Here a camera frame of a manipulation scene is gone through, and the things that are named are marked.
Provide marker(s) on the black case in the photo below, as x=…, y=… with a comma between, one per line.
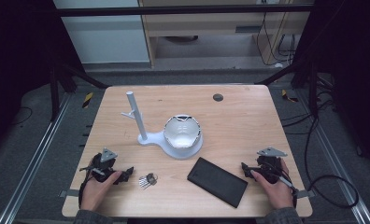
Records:
x=217, y=182

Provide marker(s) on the white bowl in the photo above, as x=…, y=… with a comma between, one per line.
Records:
x=182, y=132

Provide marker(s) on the white cabinet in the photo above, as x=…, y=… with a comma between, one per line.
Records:
x=105, y=40

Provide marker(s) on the black curtain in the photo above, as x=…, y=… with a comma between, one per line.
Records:
x=357, y=62
x=15, y=56

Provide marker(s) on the white stand with hooks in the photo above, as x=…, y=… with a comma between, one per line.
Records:
x=136, y=116

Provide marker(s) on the grey table edge bracket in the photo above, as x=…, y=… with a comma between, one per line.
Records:
x=307, y=194
x=68, y=193

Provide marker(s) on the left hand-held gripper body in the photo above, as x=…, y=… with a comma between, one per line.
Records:
x=102, y=169

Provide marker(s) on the black horizontal bar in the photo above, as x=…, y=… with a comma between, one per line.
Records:
x=173, y=10

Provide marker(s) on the person's left hand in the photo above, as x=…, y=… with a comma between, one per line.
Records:
x=96, y=193

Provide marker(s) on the wooden shelf unit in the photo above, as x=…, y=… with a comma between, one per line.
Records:
x=205, y=25

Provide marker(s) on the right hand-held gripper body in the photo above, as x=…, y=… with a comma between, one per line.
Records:
x=268, y=168

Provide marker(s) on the metal floor rail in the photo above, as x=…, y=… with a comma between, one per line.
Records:
x=33, y=161
x=335, y=161

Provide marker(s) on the yellow black striped tape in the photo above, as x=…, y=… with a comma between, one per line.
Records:
x=87, y=100
x=288, y=95

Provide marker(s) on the person's right hand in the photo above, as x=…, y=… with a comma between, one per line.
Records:
x=276, y=193

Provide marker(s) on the black metal stand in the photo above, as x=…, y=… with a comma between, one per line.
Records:
x=54, y=93
x=313, y=93

